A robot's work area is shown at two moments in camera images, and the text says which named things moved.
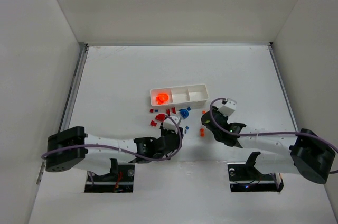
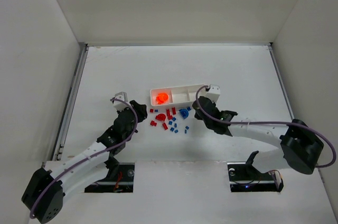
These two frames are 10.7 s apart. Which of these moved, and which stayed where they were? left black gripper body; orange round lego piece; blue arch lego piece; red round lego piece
Moved: left black gripper body
Stayed: orange round lego piece; red round lego piece; blue arch lego piece
